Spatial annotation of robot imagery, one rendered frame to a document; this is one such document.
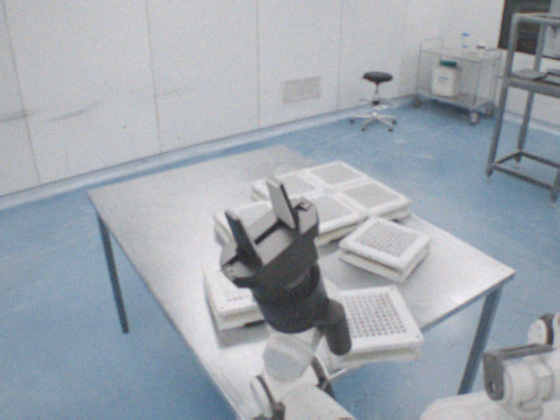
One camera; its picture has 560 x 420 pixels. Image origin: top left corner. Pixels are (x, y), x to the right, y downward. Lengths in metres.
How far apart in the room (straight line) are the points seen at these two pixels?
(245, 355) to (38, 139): 3.40
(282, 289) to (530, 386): 0.35
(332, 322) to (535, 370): 0.28
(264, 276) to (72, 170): 4.14
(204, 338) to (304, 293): 0.88
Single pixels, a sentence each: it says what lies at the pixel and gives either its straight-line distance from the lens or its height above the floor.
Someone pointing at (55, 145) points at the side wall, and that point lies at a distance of 4.49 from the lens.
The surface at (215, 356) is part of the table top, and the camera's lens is 1.36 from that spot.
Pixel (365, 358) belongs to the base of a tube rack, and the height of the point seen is 0.88.
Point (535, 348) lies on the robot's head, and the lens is 0.70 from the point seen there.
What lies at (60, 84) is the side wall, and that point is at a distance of 4.39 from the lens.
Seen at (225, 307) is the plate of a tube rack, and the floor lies 0.93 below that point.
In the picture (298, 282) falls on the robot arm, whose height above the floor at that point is 1.48.
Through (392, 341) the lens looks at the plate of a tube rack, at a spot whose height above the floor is 0.93.
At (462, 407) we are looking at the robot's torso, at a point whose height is 1.25.
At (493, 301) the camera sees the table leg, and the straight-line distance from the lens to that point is 1.88.
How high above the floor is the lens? 1.81
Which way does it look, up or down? 28 degrees down
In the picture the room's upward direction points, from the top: straight up
